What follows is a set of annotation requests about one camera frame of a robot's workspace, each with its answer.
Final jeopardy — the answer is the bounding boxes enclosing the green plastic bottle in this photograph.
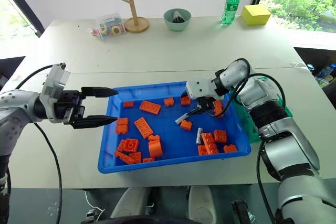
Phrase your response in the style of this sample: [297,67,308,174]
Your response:
[220,0,241,26]

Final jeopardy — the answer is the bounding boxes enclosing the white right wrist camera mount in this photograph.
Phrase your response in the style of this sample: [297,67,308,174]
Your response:
[185,78,224,101]

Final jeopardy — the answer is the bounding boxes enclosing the grey rounded shape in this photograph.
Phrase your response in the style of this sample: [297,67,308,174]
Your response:
[188,186,217,224]
[111,187,152,219]

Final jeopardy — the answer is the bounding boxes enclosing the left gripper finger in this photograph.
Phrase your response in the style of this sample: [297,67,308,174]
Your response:
[80,86,119,98]
[69,115,118,130]

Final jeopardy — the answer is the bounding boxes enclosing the orange arched toy brick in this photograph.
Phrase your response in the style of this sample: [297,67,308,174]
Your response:
[148,139,163,158]

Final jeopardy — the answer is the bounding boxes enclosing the wooden mug tree stand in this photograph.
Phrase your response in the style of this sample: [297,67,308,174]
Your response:
[113,0,150,34]

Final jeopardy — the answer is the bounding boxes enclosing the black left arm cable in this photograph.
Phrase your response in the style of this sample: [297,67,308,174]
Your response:
[14,64,64,224]

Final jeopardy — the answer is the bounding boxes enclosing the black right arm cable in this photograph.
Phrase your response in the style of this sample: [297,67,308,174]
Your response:
[206,57,287,224]

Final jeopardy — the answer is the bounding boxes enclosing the black bracket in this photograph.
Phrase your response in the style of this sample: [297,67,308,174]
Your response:
[230,200,253,224]

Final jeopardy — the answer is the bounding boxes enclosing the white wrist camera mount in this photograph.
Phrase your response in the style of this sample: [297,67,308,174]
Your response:
[40,62,71,124]
[185,78,224,101]

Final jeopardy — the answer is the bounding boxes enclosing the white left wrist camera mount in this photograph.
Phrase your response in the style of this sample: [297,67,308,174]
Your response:
[40,62,71,124]

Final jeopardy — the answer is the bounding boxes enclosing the green plastic bin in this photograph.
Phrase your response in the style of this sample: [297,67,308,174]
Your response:
[230,77,293,145]

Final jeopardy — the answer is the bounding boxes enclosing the dark storage crate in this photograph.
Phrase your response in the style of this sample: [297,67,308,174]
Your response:
[293,47,336,99]

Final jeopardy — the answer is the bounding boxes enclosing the thin white cable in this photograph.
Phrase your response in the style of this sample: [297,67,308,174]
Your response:
[83,189,105,213]

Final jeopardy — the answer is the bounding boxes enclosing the square orange toy brick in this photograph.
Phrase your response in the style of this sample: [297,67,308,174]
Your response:
[122,138,140,153]
[214,129,228,144]

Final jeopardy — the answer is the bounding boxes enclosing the long orange toy brick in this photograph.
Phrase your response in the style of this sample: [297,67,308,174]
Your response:
[201,132,219,155]
[114,150,135,165]
[134,116,154,139]
[139,100,161,115]

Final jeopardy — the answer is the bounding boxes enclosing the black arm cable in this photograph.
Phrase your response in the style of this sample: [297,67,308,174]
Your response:
[206,57,287,224]
[14,64,64,224]

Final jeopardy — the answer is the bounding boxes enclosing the blue plastic bin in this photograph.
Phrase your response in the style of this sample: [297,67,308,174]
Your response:
[97,81,252,174]

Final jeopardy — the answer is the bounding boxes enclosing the pale green bowl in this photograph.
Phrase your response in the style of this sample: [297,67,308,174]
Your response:
[163,8,192,32]

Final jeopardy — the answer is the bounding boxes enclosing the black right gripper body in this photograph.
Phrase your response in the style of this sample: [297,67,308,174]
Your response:
[196,95,216,111]

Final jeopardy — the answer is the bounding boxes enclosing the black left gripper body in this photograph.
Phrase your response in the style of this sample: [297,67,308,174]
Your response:
[54,90,86,125]

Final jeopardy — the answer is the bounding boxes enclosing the clear bottle with blue cap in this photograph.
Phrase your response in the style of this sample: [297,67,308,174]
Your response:
[316,63,336,78]

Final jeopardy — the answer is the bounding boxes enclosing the clear box of colourful rings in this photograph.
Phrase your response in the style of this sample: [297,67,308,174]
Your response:
[96,13,127,40]

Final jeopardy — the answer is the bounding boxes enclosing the yellow block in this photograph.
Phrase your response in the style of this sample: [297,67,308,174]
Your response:
[240,5,271,26]

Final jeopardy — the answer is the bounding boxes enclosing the black box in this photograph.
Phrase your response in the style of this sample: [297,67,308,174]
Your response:
[0,56,26,91]

